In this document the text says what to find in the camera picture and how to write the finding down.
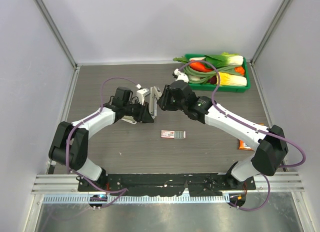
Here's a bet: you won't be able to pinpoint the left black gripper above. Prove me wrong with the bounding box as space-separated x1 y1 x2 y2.
123 99 155 124

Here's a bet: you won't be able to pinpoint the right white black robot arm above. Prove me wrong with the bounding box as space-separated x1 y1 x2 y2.
157 80 289 190

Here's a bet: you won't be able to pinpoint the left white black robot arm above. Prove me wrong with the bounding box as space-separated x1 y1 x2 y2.
48 87 154 192

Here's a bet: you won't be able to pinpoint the green long beans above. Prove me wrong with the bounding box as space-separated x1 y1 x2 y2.
183 66 242 85

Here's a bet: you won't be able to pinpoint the yellow napa cabbage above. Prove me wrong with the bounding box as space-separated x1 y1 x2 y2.
216 72 247 87

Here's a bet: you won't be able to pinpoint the green plastic tray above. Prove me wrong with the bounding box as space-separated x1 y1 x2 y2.
174 54 251 92

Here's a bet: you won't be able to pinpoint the white green bok choy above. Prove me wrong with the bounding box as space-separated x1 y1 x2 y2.
205 52 244 68

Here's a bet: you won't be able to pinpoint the small orange carrot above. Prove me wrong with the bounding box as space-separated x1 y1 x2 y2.
234 66 245 76

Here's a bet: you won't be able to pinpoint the orange candy bag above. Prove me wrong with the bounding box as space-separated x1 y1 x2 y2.
238 123 267 151

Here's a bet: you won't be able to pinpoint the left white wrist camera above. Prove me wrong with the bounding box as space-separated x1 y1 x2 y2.
136 88 151 105

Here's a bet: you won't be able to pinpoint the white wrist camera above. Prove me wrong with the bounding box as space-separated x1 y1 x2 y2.
172 68 189 83
136 88 151 105

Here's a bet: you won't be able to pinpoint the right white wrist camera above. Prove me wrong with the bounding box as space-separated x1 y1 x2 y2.
172 68 189 83

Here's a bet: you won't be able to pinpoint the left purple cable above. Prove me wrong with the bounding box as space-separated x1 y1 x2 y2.
65 77 131 209

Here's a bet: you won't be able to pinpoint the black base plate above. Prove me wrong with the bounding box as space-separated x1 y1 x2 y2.
93 173 256 197

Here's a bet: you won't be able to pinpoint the aluminium front rail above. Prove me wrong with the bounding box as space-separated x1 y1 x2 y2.
31 172 305 195

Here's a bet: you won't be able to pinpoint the white slotted cable duct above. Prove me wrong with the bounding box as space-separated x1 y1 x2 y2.
42 194 230 205

